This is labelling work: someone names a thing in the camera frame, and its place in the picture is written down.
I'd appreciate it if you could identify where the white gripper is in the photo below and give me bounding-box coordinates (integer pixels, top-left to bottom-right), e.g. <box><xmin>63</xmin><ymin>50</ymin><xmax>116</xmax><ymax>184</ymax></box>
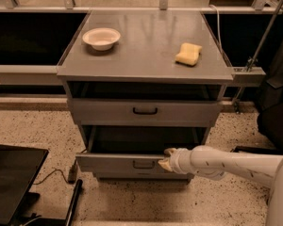
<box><xmin>158</xmin><ymin>148</ymin><xmax>192</xmax><ymax>174</ymax></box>

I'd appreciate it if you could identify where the grey drawer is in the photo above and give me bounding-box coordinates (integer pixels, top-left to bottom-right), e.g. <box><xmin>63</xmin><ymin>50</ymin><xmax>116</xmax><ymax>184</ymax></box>
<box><xmin>68</xmin><ymin>99</ymin><xmax>222</xmax><ymax>127</ymax></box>
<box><xmin>92</xmin><ymin>172</ymin><xmax>194</xmax><ymax>181</ymax></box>
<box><xmin>76</xmin><ymin>125</ymin><xmax>208</xmax><ymax>174</ymax></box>

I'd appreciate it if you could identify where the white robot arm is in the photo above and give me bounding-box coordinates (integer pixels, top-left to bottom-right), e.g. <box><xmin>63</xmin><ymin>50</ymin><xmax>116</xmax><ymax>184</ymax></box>
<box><xmin>158</xmin><ymin>146</ymin><xmax>283</xmax><ymax>226</ymax></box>

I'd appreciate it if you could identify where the grey bottom drawer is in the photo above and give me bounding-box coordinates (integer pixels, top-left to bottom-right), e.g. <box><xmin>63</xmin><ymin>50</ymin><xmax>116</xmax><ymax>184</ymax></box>
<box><xmin>92</xmin><ymin>172</ymin><xmax>194</xmax><ymax>181</ymax></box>

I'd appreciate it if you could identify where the grey drawer cabinet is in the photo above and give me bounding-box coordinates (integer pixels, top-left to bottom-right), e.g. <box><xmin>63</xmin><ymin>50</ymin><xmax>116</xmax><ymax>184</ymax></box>
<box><xmin>58</xmin><ymin>9</ymin><xmax>233</xmax><ymax>180</ymax></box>

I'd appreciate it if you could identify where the grey top drawer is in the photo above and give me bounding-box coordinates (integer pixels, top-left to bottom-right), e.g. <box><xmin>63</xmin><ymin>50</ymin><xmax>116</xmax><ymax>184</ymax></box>
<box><xmin>68</xmin><ymin>99</ymin><xmax>222</xmax><ymax>127</ymax></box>

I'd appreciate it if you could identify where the black stand bar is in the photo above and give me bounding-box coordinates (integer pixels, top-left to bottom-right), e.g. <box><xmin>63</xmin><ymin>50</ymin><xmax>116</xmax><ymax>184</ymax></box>
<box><xmin>64</xmin><ymin>179</ymin><xmax>83</xmax><ymax>226</ymax></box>

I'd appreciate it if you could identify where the black power adapter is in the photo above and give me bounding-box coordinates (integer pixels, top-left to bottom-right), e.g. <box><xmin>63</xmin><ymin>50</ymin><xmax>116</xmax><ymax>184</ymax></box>
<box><xmin>67</xmin><ymin>164</ymin><xmax>77</xmax><ymax>184</ymax></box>

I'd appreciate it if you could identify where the yellow sponge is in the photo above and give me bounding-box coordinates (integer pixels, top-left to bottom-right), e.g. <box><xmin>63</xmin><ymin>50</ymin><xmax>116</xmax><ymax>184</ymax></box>
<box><xmin>175</xmin><ymin>42</ymin><xmax>202</xmax><ymax>66</ymax></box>

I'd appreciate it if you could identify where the black office chair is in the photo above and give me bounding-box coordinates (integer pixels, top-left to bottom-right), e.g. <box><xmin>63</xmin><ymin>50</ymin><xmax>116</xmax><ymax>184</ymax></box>
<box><xmin>255</xmin><ymin>41</ymin><xmax>283</xmax><ymax>153</ymax></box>

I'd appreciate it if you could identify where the metal diagonal rod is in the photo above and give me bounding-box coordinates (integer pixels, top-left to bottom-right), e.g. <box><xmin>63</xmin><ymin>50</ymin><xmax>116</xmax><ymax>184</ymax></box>
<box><xmin>231</xmin><ymin>0</ymin><xmax>283</xmax><ymax>110</ymax></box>

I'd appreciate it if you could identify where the white bowl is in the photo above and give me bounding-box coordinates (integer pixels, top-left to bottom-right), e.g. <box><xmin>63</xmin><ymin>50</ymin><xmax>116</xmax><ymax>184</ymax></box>
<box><xmin>82</xmin><ymin>28</ymin><xmax>121</xmax><ymax>51</ymax></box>

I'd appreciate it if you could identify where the black monitor screen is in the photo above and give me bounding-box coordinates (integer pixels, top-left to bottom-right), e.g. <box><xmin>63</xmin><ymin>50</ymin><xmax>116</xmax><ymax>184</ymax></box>
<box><xmin>0</xmin><ymin>144</ymin><xmax>48</xmax><ymax>226</ymax></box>

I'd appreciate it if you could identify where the black adapter cable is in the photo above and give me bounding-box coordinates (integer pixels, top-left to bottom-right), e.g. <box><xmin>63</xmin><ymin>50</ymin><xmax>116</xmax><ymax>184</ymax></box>
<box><xmin>32</xmin><ymin>150</ymin><xmax>85</xmax><ymax>186</ymax></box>

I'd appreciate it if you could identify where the white cable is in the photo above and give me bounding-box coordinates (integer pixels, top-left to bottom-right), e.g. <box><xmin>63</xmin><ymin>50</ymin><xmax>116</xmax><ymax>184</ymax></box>
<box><xmin>208</xmin><ymin>4</ymin><xmax>225</xmax><ymax>56</ymax></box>

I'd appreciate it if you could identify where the metal rail frame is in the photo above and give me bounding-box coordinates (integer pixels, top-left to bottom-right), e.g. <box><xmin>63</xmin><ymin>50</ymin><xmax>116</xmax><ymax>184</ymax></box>
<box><xmin>0</xmin><ymin>6</ymin><xmax>276</xmax><ymax>88</ymax></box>

